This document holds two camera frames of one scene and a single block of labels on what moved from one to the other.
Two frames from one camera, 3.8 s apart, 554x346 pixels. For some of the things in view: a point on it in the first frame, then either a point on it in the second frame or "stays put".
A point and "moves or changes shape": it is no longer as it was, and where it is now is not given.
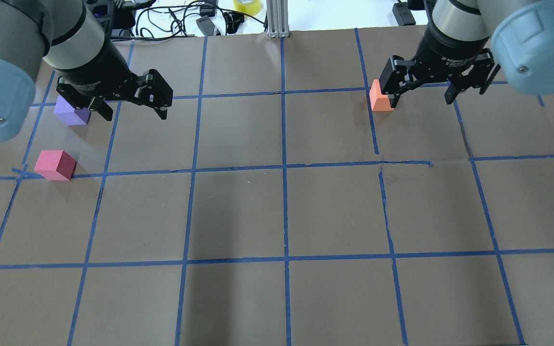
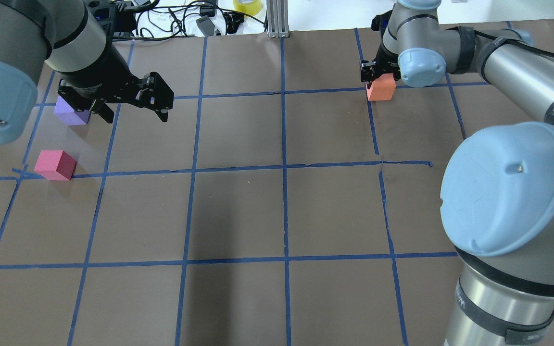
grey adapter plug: [206, 26] stays put
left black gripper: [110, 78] stays put
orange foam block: [379, 101] moves or changes shape
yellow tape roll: [252, 8] stays put
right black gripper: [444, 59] -> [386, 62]
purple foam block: [70, 115] stays put
